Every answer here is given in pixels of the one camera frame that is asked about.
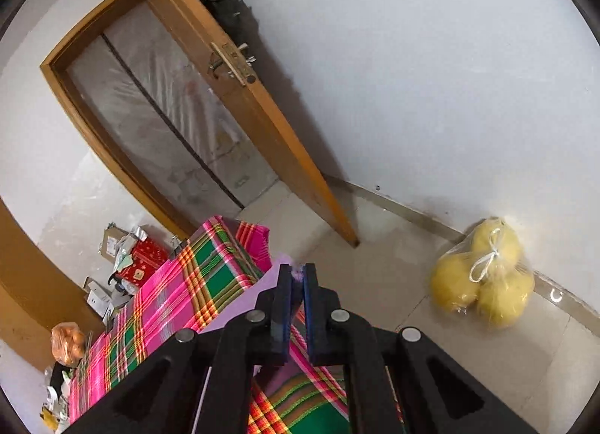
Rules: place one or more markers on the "black cloth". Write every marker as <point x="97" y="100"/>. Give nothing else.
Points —
<point x="58" y="375"/>

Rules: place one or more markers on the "wooden door frame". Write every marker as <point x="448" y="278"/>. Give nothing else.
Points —
<point x="93" y="129"/>

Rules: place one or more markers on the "cardboard box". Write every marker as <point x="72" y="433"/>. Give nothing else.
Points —
<point x="112" y="246"/>

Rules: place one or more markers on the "bag of oranges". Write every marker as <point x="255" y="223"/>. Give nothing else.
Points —
<point x="68" y="345"/>

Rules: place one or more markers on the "pink plaid bed sheet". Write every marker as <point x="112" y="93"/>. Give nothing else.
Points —
<point x="187" y="284"/>

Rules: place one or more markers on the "bag of yellow pomelos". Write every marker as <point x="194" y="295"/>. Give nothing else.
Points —
<point x="497" y="293"/>

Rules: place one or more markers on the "red gift box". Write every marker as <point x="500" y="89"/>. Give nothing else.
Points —
<point x="147" y="260"/>

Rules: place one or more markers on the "purple fleece pants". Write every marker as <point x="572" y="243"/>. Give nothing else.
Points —
<point x="262" y="286"/>

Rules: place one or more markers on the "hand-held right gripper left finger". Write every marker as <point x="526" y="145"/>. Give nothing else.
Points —
<point x="281" y="307"/>

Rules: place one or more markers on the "clear plastic door curtain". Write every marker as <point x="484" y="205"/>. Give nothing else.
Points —
<point x="168" y="125"/>

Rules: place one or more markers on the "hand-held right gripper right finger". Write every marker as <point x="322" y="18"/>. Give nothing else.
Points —
<point x="309" y="293"/>

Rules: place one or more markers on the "wooden door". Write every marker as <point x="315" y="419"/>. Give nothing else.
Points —
<point x="262" y="125"/>

